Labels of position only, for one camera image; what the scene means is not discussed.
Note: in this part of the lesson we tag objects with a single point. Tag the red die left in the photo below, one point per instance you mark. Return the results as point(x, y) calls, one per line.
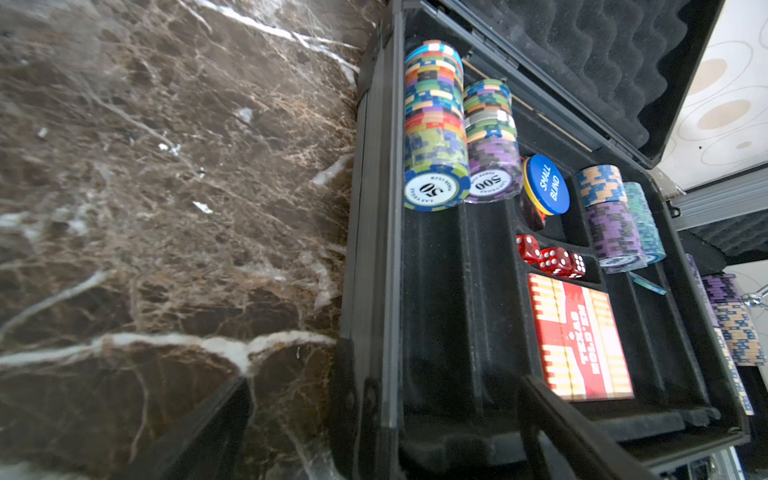
point(528, 248)

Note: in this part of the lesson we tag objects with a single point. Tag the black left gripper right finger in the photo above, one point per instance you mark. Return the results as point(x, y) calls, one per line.
point(588, 451)

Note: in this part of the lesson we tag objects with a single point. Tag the red playing card box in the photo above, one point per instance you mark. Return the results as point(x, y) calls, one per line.
point(580, 348)

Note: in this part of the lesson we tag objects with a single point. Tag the silver aluminium poker case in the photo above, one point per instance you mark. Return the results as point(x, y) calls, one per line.
point(723, 227)

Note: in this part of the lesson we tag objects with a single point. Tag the dark grey poker case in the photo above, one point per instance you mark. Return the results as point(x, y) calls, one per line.
point(437, 326)

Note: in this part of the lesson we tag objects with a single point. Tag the blue small blind button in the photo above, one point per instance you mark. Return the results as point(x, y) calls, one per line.
point(545, 193)

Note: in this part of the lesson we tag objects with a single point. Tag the red die right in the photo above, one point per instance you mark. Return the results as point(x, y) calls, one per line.
point(562, 263)

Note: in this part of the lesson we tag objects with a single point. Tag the multicolour chip stack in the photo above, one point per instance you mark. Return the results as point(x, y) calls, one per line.
point(436, 165)
point(493, 152)

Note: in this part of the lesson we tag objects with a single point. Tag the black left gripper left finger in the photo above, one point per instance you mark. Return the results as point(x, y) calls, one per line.
point(204, 444)

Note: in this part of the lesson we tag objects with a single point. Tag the red die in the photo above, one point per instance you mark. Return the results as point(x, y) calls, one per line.
point(528, 248)
point(562, 263)

